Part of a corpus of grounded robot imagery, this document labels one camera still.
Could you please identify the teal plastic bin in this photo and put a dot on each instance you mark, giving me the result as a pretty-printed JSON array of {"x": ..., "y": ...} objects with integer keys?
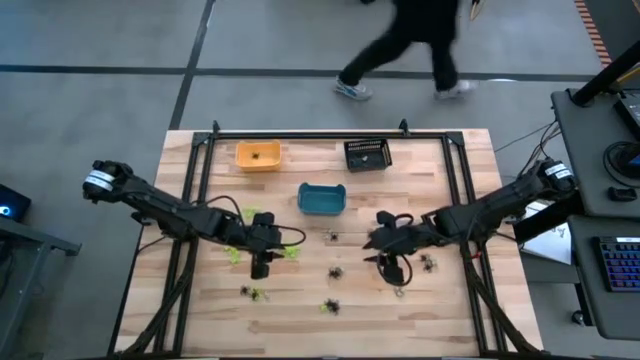
[{"x": 320, "y": 200}]

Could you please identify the white printed sheet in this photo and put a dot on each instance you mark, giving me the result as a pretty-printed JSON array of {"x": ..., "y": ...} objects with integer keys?
[{"x": 550, "y": 245}]

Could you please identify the red connector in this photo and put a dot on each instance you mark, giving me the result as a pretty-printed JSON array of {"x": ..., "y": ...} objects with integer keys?
[{"x": 472, "y": 253}]

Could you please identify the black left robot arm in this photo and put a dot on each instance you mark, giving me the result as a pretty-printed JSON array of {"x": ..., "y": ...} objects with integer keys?
[{"x": 150, "y": 200}]

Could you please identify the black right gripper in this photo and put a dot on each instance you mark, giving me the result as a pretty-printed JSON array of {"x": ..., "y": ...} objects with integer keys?
[{"x": 395, "y": 240}]

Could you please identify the grey metal cart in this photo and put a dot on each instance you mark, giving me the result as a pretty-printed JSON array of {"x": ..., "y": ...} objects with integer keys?
[{"x": 20, "y": 280}]

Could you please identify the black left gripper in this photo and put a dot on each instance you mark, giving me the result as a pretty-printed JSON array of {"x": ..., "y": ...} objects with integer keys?
[{"x": 262, "y": 235}]

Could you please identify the black aluminium table frame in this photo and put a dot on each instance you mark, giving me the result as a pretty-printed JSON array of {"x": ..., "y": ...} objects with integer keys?
[{"x": 430, "y": 135}]

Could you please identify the orange plastic bin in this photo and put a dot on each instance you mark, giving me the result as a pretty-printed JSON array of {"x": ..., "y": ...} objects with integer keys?
[{"x": 245, "y": 165}]

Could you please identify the black mesh plastic basket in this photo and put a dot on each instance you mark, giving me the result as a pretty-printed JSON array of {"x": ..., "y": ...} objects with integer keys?
[{"x": 380, "y": 150}]

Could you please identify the tan wooden stand leg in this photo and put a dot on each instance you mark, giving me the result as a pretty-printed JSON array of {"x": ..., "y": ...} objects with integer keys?
[{"x": 475, "y": 9}]

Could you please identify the grey desk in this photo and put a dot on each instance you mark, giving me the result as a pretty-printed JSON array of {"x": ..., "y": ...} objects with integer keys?
[
  {"x": 585, "y": 300},
  {"x": 585, "y": 150}
]

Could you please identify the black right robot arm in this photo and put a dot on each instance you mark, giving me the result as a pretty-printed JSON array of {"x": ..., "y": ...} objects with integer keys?
[{"x": 500, "y": 200}]

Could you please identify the black laptop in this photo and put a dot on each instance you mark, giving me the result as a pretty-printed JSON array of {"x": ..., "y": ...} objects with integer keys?
[{"x": 631, "y": 112}]

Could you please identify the black headset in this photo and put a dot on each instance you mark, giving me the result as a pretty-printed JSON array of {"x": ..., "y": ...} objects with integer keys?
[{"x": 622, "y": 160}]

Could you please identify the person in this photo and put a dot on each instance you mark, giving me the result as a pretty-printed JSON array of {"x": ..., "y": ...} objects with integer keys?
[{"x": 425, "y": 30}]

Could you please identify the black box with blue light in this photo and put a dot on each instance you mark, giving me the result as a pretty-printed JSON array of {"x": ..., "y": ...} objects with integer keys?
[{"x": 15, "y": 200}]

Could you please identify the small black device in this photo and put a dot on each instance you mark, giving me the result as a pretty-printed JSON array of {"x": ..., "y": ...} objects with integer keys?
[{"x": 622, "y": 193}]

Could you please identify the black caster wheel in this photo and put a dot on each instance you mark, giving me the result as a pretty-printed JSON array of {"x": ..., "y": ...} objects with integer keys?
[{"x": 578, "y": 317}]

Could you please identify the black backlit keyboard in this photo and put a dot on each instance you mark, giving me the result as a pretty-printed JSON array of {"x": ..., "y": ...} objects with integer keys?
[{"x": 620, "y": 265}]

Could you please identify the black mat with orange stripes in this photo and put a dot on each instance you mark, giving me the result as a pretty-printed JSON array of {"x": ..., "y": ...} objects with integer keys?
[{"x": 592, "y": 30}]

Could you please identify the black diagonal strut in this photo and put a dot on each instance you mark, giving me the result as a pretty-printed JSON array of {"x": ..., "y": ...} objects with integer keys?
[{"x": 605, "y": 75}]

